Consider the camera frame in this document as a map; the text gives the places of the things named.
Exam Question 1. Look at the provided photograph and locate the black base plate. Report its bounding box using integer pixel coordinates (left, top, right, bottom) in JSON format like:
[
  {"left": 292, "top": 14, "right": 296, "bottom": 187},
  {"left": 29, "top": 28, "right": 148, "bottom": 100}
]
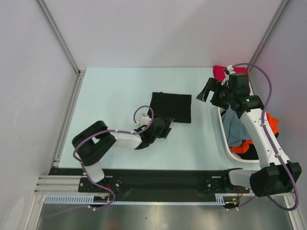
[{"left": 49, "top": 168, "right": 250, "bottom": 202}]

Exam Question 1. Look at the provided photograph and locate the black garment in basket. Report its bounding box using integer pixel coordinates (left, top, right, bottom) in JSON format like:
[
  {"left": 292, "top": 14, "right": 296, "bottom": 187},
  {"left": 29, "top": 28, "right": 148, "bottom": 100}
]
[{"left": 239, "top": 131, "right": 280, "bottom": 161}]

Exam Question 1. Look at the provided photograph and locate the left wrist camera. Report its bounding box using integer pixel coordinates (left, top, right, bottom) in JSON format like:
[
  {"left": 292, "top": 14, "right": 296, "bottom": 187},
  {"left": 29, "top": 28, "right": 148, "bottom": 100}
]
[{"left": 136, "top": 114, "right": 152, "bottom": 126}]

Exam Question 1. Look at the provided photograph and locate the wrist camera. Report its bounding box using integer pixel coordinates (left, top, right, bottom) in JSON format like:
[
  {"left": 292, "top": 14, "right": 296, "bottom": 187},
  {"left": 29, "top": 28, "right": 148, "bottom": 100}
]
[
  {"left": 136, "top": 114, "right": 152, "bottom": 126},
  {"left": 224, "top": 65, "right": 235, "bottom": 75}
]

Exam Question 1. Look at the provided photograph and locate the white cable duct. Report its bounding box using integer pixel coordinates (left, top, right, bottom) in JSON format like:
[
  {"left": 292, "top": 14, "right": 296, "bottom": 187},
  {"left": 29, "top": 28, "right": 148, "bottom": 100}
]
[{"left": 44, "top": 195, "right": 238, "bottom": 206}]

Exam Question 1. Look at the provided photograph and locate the black t shirt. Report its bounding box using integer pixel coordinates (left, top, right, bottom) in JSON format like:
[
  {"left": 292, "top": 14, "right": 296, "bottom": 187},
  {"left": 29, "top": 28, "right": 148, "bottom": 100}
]
[{"left": 150, "top": 92, "right": 192, "bottom": 124}]

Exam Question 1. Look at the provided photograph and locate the grey blue t shirt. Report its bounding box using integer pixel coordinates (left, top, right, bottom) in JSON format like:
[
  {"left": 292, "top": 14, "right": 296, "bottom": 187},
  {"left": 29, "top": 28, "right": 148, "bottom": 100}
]
[{"left": 222, "top": 108, "right": 251, "bottom": 147}]

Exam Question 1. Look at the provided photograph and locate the aluminium frame rail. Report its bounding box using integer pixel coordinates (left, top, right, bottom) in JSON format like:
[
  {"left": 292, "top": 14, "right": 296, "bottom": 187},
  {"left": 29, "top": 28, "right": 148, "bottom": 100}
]
[{"left": 34, "top": 175, "right": 81, "bottom": 195}]

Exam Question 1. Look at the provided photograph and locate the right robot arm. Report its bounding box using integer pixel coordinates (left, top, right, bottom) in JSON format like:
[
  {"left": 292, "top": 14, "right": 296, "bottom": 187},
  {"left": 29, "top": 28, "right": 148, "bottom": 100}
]
[{"left": 197, "top": 73, "right": 302, "bottom": 197}]

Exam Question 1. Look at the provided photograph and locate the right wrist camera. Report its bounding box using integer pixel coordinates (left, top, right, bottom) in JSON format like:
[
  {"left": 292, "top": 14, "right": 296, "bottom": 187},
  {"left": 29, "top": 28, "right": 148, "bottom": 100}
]
[{"left": 224, "top": 65, "right": 235, "bottom": 75}]

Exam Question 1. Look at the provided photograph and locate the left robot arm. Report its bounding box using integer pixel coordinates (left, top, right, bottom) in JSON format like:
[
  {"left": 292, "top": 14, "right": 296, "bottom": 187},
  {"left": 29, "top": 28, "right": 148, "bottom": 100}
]
[{"left": 72, "top": 115, "right": 175, "bottom": 192}]

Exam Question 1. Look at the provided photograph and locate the white laundry basket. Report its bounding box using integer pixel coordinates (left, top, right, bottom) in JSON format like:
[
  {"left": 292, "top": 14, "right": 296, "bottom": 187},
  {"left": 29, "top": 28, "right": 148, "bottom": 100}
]
[{"left": 216, "top": 107, "right": 259, "bottom": 164}]

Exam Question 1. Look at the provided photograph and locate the folded red t shirt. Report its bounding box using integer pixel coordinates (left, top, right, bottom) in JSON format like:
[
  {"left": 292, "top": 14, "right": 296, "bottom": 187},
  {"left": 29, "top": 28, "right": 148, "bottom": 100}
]
[{"left": 213, "top": 65, "right": 249, "bottom": 88}]

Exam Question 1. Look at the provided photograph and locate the orange t shirt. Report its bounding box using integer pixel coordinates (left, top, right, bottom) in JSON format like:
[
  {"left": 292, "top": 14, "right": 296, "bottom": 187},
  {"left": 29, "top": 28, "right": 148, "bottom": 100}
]
[{"left": 231, "top": 113, "right": 279, "bottom": 154}]

